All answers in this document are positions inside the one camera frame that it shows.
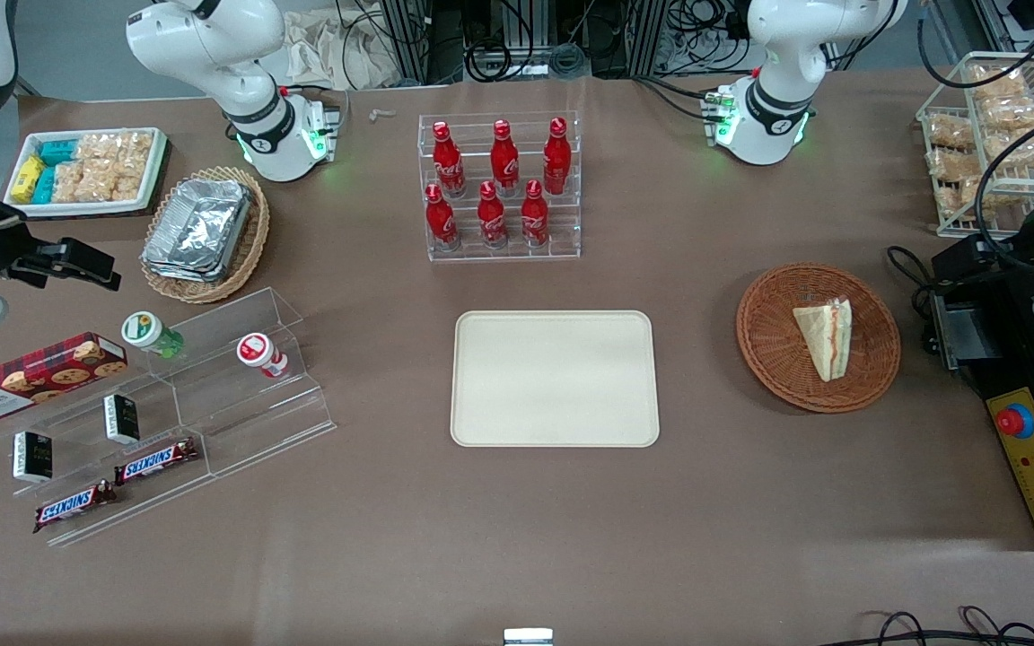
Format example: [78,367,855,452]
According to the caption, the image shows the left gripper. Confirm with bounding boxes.
[932,208,1034,297]

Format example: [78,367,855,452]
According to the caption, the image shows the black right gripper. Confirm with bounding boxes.
[0,202,122,292]

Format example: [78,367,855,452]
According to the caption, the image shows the triangle sandwich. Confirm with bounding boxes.
[793,298,853,383]

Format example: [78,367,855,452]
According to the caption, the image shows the white rectangular snack tray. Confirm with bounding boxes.
[4,127,169,220]

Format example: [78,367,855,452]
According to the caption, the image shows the light oval wicker basket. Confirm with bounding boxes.
[139,166,271,305]

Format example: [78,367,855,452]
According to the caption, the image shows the brown round wicker basket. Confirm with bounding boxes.
[736,263,902,414]

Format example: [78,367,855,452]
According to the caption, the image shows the beige plastic tray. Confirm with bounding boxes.
[451,310,661,448]

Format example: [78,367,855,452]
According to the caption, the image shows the green capped cup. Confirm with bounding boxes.
[120,310,185,361]

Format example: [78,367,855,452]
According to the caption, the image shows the clear rice cracker bag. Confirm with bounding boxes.
[77,132,155,168]
[52,161,96,204]
[93,160,153,202]

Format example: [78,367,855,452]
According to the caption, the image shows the aluminium foil container stack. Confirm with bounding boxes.
[141,178,254,284]

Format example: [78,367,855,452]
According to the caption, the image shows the yellow snack packet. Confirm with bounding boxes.
[10,154,46,204]

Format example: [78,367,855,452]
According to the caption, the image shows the red tartan cookie box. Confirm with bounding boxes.
[0,332,129,425]

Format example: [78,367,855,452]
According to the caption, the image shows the small black white box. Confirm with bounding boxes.
[13,431,54,485]
[103,394,141,446]

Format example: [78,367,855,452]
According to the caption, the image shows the red emergency stop button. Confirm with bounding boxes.
[996,403,1034,440]

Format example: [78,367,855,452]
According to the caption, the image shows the red capped cup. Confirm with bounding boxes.
[236,332,290,380]

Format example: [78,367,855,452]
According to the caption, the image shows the snickers chocolate bar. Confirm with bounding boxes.
[113,437,200,486]
[31,479,119,535]

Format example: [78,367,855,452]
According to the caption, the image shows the black machine with yellow panel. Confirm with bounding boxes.
[928,269,1034,551]

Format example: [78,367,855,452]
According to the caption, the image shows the clear acrylic stepped display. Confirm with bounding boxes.
[0,287,337,549]

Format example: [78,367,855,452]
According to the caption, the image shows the beige cloth bag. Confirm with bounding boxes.
[282,7,403,92]

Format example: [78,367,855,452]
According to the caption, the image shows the red cola bottle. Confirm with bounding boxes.
[542,117,572,196]
[490,118,521,197]
[478,180,509,250]
[432,121,467,199]
[521,179,550,249]
[425,183,460,253]

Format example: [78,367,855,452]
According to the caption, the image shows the clear acrylic bottle rack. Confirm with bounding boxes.
[417,110,583,263]

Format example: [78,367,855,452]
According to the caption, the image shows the black machine power cable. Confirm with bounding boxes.
[886,244,942,353]

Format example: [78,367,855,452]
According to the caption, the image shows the white wire rack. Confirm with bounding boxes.
[916,51,1034,240]

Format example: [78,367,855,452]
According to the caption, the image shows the black cables at table edge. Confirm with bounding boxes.
[827,605,1034,646]

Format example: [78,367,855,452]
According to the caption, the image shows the aluminium frame with cables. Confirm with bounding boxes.
[337,0,756,88]

